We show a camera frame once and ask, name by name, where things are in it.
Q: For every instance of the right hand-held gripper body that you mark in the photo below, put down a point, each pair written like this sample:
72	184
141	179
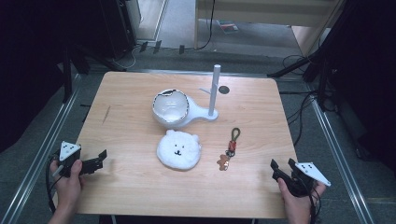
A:
308	179

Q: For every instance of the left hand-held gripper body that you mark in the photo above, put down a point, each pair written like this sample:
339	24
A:
70	154

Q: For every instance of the person's right hand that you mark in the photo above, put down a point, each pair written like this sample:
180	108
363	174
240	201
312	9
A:
295	205

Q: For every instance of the person's left hand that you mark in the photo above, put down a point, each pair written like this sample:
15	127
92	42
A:
69	186

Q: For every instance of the white plush bear pouch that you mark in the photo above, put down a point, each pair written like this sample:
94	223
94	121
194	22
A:
178	151

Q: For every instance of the black metal stand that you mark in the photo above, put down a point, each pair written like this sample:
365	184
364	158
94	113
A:
67	74

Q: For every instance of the white key stand with dish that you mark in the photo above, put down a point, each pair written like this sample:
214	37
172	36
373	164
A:
199	112

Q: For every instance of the black round disc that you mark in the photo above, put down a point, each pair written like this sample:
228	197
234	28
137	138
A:
223	90

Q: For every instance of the black tripod stand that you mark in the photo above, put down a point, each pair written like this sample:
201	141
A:
311	65

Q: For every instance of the black equipment case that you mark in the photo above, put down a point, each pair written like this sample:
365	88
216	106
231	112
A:
116	28

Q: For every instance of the booklet on floor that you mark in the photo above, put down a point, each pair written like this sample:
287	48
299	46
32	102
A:
228	26

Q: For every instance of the light wooden cabinet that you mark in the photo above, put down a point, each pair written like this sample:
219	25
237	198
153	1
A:
271	15

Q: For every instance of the metal floor rail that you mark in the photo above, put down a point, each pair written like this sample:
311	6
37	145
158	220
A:
34	155
341	161

